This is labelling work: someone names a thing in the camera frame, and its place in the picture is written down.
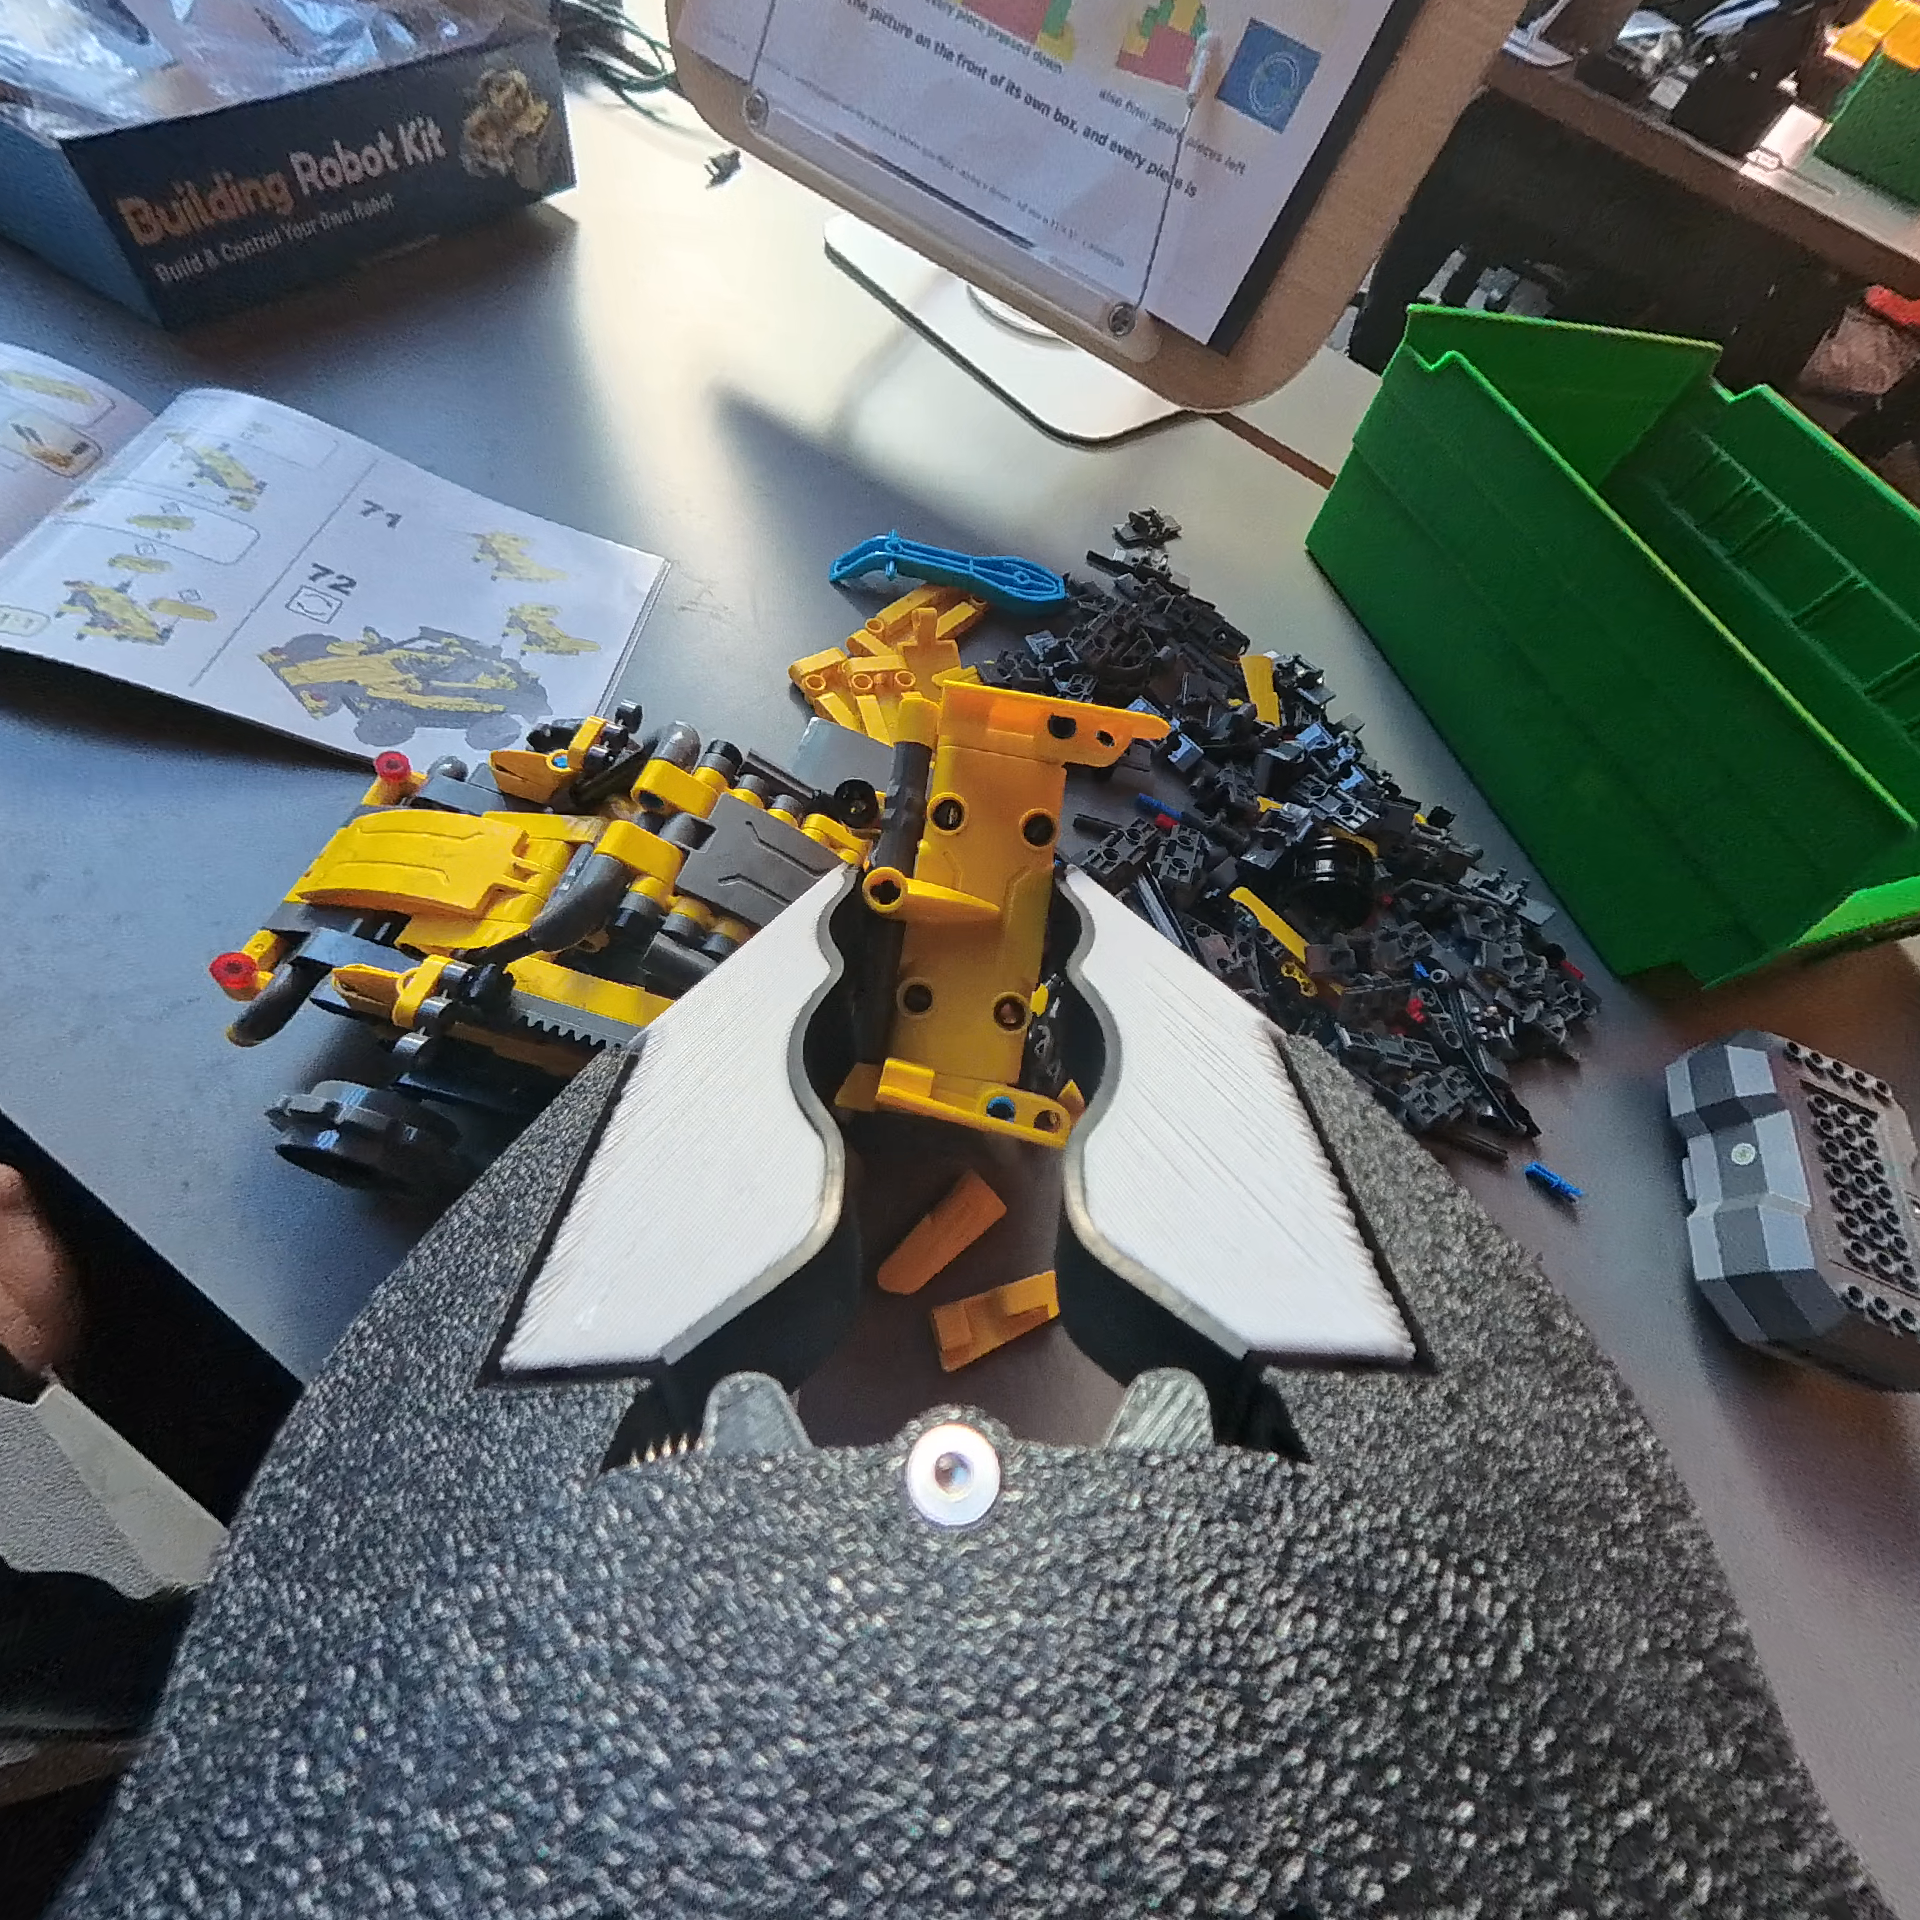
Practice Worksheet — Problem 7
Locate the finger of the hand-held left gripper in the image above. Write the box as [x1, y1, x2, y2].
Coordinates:
[0, 1380, 229, 1598]

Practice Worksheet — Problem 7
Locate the toy kit cardboard box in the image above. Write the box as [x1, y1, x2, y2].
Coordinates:
[0, 0, 580, 331]

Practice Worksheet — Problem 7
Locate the yellow toy frame piece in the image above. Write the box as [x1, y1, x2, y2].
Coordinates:
[787, 589, 994, 742]

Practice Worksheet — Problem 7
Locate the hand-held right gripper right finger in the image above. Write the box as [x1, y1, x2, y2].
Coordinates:
[1053, 874, 1422, 1367]

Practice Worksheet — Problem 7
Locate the paper instruction booklet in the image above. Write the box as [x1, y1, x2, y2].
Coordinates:
[0, 340, 673, 767]

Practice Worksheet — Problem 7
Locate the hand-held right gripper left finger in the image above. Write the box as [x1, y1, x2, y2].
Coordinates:
[500, 867, 858, 1380]

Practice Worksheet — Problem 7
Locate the teal brick separator tool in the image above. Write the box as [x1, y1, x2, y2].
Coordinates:
[829, 530, 1071, 616]

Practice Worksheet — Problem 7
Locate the grey toy brick block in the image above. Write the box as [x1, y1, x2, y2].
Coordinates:
[1667, 1029, 1920, 1390]

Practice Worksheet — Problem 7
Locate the green plastic bin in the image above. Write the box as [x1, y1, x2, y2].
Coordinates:
[1306, 302, 1920, 993]

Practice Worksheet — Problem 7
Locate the yellow toy brick assembly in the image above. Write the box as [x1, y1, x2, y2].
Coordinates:
[833, 677, 1172, 1150]

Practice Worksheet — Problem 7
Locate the clear plastic bag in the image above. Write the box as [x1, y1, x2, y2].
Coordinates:
[0, 0, 544, 127]

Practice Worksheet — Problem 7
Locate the pile of black toy bricks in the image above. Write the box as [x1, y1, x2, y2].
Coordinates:
[977, 511, 1603, 1159]

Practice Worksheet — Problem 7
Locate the yellow black toy brick vehicle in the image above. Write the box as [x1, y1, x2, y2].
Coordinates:
[211, 716, 903, 1201]

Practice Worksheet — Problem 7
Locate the black cable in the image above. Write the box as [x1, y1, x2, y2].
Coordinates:
[558, 0, 748, 183]

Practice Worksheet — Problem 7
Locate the person's left hand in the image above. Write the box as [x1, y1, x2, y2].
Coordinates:
[0, 1161, 86, 1382]

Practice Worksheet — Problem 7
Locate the monitor showing building instructions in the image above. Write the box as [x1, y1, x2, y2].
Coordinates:
[665, 0, 1533, 448]

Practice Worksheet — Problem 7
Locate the yellow toy wedge panel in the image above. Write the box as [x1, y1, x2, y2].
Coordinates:
[931, 1271, 1060, 1373]
[876, 1168, 1008, 1294]

